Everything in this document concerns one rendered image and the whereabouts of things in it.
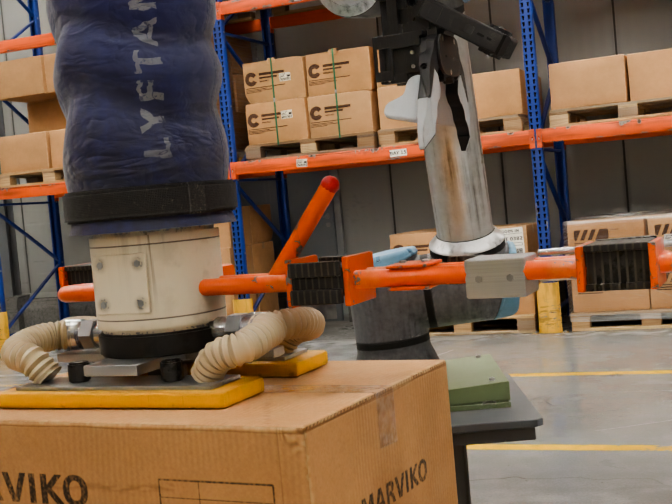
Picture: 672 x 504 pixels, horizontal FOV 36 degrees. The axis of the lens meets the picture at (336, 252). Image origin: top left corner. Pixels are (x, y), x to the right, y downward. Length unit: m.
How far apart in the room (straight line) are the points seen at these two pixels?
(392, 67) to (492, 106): 7.34
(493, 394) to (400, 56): 0.97
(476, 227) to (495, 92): 6.55
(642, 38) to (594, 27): 0.43
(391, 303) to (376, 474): 0.86
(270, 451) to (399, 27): 0.50
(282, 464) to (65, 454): 0.29
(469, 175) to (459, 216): 0.08
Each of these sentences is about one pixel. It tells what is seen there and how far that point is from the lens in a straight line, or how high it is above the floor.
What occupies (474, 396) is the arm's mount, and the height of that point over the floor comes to 0.78.
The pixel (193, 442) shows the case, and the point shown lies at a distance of 1.16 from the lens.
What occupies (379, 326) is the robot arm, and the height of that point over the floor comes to 0.92.
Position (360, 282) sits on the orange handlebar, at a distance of 1.24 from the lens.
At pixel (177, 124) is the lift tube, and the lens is 1.32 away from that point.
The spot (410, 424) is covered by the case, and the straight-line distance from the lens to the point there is 1.32.
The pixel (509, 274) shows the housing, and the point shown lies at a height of 1.07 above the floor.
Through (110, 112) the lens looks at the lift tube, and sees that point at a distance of 1.32.
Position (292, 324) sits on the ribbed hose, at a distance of 1.33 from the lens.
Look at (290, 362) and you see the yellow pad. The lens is 1.38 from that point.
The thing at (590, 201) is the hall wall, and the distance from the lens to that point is 9.71.
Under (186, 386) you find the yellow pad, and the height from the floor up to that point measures 0.97.
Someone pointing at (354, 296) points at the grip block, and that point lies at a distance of 1.24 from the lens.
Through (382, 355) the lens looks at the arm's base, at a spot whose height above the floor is 0.86.
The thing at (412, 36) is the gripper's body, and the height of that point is 1.35.
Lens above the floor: 1.17
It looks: 3 degrees down
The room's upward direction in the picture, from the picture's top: 5 degrees counter-clockwise
